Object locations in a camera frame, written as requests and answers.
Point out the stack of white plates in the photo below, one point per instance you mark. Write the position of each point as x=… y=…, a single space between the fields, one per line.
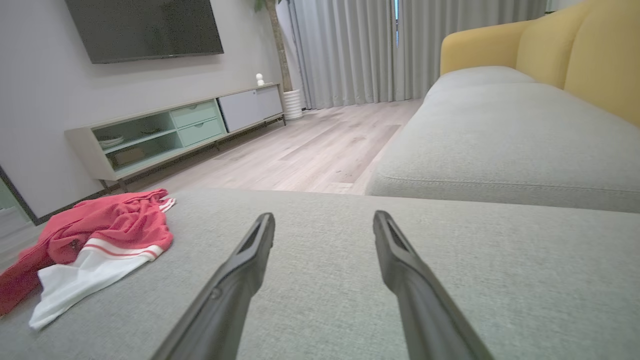
x=111 y=142

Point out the grey sofa seat cushion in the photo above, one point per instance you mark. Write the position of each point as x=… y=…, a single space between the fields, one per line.
x=475 y=80
x=500 y=145

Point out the grey pleated curtain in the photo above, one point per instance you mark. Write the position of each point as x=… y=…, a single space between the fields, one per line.
x=350 y=50

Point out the yellow sofa armrest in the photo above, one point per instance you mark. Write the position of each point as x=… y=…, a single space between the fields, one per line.
x=475 y=47

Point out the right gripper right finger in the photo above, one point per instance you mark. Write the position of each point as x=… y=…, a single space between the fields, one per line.
x=420 y=305

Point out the red Bulls 23 jersey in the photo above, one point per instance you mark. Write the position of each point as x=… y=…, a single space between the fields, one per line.
x=115 y=220

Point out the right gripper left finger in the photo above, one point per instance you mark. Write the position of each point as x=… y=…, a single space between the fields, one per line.
x=235 y=290

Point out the small white figurine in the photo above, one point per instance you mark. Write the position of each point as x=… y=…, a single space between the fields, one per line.
x=260 y=80

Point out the large grey sofa chaise cushion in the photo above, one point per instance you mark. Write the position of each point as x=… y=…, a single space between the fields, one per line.
x=325 y=275

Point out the white ribbed plant pot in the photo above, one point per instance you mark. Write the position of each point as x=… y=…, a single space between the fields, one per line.
x=292 y=105

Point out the yellow sofa back cushion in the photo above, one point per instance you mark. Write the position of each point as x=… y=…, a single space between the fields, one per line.
x=610 y=60
x=550 y=45

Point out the brown box on shelf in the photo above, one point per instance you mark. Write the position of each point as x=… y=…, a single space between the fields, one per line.
x=127 y=157

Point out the green potted tree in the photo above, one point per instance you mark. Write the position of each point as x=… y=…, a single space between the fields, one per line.
x=280 y=50

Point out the white and green TV cabinet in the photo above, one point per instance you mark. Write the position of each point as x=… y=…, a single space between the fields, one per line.
x=200 y=125

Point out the black wall television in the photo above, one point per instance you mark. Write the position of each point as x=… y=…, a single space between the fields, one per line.
x=145 y=27

